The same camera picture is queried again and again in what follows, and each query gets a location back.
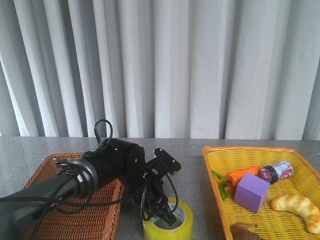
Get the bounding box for yellow tape roll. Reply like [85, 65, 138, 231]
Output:
[142, 199, 194, 240]

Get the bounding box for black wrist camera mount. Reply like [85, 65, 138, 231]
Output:
[147, 148, 182, 178]

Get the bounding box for grey pleated curtain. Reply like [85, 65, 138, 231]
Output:
[0, 0, 320, 140]

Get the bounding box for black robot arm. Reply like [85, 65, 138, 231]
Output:
[0, 138, 181, 238]

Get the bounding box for brown wicker basket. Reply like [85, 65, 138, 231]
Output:
[24, 152, 121, 240]

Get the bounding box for purple foam cube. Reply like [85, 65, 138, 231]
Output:
[234, 173, 270, 214]

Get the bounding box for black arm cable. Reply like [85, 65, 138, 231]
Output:
[0, 119, 179, 240]

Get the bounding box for orange toy carrot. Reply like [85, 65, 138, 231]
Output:
[211, 165, 262, 200]

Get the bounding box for small labelled jar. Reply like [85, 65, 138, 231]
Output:
[259, 160, 295, 184]

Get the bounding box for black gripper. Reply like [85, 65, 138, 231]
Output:
[132, 172, 177, 226]

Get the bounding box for toy croissant bread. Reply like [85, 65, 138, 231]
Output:
[270, 194, 320, 234]

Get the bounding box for yellow woven basket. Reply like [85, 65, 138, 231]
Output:
[203, 146, 320, 240]

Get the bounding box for brown toy animal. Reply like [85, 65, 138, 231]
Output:
[231, 222, 263, 240]

